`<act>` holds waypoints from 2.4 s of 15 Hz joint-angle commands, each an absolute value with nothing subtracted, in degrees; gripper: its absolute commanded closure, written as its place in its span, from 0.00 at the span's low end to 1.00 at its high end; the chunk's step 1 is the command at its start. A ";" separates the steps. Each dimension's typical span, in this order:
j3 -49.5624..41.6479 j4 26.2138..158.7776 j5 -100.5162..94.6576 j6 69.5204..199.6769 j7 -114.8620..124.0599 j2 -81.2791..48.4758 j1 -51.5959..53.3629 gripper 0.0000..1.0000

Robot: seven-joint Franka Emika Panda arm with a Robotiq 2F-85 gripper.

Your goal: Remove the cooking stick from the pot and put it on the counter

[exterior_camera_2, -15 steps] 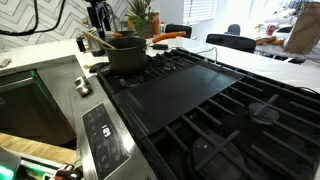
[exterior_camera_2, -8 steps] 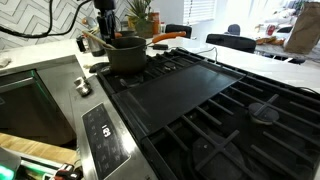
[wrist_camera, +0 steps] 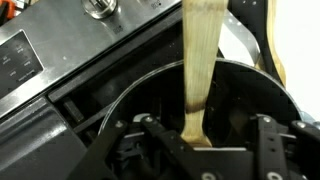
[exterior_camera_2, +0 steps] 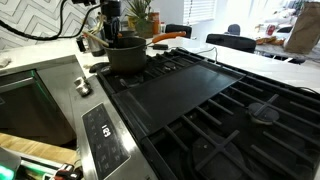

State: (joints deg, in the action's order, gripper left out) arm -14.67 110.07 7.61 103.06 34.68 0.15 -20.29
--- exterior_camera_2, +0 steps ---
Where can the red can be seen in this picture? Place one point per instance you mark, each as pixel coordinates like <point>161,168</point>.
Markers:
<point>270,29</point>

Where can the blue office chair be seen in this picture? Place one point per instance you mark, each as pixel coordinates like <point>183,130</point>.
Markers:
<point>233,29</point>

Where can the stainless range front panel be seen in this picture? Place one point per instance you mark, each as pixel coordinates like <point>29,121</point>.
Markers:
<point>80,133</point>

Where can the wooden spatula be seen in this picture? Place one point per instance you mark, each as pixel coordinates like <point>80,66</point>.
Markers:
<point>99,23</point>

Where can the black touch control panel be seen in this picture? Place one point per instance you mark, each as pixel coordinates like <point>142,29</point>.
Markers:
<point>105,140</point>

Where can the crumpled white cloth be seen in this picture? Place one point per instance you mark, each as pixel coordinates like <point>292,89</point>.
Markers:
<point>4,62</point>

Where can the black bottle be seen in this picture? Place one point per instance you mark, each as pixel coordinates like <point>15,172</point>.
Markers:
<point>80,44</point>

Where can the black oval spoon rest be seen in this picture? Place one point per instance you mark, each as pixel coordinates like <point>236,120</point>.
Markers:
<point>96,66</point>

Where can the orange bottle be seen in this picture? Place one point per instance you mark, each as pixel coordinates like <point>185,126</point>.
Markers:
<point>155,22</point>

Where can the small white bottle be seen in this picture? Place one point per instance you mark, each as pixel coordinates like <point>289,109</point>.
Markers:
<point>162,28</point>

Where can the green lit device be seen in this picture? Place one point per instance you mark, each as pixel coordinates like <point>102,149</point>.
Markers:
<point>6,166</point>

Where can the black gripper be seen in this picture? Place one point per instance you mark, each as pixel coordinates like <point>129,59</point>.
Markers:
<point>110,8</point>

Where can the wooden cooking stick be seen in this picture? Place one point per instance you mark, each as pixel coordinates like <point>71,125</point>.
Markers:
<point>96,39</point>

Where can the small round burner cap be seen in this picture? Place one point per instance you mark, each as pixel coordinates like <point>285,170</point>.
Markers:
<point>263,113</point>

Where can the silver stove knob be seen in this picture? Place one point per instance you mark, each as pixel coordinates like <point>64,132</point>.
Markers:
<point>82,86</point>

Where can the large round burner cap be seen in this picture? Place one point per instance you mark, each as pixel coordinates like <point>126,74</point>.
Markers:
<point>213,163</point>

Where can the small black flat device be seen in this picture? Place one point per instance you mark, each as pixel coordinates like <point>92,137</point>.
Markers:
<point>160,46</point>

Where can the metal utensil holder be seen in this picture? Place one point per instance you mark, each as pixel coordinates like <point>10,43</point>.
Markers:
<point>96,48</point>

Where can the black gas cooktop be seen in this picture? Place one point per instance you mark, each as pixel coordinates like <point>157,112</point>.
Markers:
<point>283,150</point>

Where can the potted green plant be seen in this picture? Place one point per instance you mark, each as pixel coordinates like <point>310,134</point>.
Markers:
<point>143,26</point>

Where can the white window blinds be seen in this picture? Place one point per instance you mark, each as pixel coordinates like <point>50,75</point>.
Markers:
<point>199,10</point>

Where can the brown paper bag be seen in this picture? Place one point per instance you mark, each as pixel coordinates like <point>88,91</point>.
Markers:
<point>305,30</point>

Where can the black flat griddle plate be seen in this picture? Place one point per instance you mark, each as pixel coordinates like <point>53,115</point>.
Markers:
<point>180,93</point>

